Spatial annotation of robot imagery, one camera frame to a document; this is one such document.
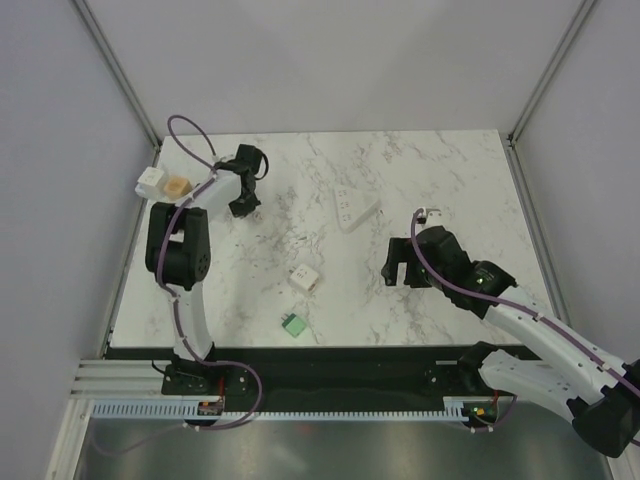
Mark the left aluminium frame post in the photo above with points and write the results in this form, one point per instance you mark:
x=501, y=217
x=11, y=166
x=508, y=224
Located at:
x=103, y=46

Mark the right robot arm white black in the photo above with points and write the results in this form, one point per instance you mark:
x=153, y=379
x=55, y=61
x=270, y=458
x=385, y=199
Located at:
x=592, y=389

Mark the long white power strip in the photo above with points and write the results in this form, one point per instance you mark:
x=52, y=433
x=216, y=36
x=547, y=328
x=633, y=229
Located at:
x=145, y=191

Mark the aluminium rail profile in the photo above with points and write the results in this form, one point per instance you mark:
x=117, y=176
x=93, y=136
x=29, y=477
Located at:
x=126, y=379

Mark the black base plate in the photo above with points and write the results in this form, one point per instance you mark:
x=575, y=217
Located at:
x=331, y=379

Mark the aluminium frame post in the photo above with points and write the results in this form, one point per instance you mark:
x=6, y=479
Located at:
x=570, y=36
x=103, y=46

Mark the white cube plug orange logo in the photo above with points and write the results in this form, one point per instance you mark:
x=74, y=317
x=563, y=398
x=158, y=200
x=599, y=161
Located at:
x=304, y=278

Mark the right aluminium frame post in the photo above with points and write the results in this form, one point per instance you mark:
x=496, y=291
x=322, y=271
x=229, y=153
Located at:
x=570, y=36

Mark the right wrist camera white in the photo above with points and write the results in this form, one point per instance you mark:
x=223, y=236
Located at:
x=431, y=216

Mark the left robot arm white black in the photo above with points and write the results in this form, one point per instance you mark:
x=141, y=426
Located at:
x=178, y=247

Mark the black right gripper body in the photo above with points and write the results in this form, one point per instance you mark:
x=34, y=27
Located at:
x=417, y=274

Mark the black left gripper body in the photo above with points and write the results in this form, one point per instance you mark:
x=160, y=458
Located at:
x=244, y=205

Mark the green plug adapter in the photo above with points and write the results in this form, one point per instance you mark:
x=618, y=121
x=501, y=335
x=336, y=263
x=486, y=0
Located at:
x=293, y=324

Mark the small white power socket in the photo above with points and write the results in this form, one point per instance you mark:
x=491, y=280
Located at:
x=353, y=207

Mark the white slotted cable duct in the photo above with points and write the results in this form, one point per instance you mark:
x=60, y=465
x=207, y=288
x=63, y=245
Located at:
x=203, y=413

